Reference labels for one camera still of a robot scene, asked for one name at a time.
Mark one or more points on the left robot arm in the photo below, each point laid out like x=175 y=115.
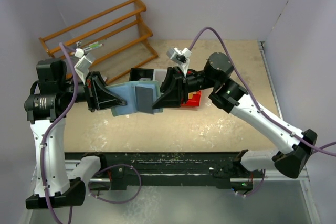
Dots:
x=50 y=99

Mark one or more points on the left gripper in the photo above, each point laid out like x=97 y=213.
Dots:
x=90 y=92

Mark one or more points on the green card holder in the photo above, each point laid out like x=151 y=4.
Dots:
x=127 y=91

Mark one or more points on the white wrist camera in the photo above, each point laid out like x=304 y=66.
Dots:
x=85 y=61
x=180 y=57

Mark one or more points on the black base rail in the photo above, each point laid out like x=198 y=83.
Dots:
x=214 y=169

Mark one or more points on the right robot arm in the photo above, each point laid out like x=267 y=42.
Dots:
x=293 y=145

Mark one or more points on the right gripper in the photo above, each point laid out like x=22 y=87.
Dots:
x=181 y=86

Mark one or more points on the red plastic bin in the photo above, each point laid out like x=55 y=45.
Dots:
x=195 y=102

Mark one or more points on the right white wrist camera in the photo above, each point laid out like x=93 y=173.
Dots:
x=180 y=57

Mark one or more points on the black plastic bin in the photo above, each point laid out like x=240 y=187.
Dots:
x=137 y=74

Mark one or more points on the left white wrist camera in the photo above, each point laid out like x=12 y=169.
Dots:
x=85 y=61

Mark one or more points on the white plastic bin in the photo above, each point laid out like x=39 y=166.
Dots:
x=159 y=75

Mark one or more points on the pens on rack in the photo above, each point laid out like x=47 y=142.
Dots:
x=89 y=47

